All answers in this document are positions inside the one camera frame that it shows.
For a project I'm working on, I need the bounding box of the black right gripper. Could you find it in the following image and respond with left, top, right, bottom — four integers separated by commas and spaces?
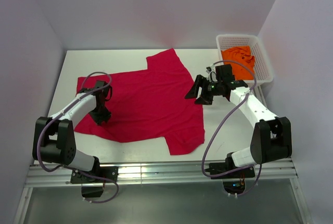
184, 74, 223, 106

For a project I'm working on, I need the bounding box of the red t shirt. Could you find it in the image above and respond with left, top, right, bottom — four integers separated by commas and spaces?
75, 49, 204, 155

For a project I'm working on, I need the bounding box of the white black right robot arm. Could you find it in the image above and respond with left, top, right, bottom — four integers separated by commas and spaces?
185, 75, 292, 177

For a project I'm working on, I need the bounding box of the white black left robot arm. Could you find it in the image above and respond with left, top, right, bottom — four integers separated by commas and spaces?
32, 81, 112, 182

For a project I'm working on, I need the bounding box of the orange t shirt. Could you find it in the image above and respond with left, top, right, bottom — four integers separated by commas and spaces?
221, 46, 255, 80

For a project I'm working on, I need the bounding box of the white perforated plastic basket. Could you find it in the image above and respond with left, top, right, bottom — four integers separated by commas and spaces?
216, 34, 273, 85

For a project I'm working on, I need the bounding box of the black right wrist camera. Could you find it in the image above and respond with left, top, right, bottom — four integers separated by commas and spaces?
206, 64, 235, 82

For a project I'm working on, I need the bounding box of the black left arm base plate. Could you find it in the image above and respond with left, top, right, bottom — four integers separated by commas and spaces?
70, 166, 119, 184

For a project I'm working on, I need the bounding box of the aluminium table edge rail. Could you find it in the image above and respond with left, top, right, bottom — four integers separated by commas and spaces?
24, 159, 298, 188

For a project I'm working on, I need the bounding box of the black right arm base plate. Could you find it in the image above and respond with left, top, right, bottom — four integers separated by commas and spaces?
205, 162, 255, 179

